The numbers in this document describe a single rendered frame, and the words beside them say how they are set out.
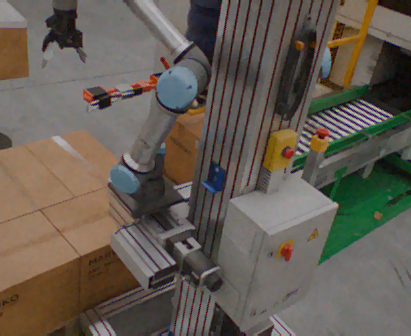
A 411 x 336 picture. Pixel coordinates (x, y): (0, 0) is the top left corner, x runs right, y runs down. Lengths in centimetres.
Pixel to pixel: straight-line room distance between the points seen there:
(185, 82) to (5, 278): 128
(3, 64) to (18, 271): 177
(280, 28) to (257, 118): 29
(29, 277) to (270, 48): 145
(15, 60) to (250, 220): 250
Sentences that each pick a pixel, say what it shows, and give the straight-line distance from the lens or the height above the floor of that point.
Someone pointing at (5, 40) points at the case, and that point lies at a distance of 375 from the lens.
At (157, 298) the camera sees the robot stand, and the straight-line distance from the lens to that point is 277.
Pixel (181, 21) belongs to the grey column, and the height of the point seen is 111.
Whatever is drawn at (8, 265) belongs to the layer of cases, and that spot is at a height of 54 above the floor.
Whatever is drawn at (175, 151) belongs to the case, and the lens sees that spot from 283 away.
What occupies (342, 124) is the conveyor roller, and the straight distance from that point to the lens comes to 405.
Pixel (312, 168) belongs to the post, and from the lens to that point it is 284.
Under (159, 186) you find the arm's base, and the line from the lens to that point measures 200.
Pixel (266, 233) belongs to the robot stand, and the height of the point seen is 123.
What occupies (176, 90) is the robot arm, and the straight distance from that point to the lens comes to 156.
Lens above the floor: 226
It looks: 33 degrees down
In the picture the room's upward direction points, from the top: 10 degrees clockwise
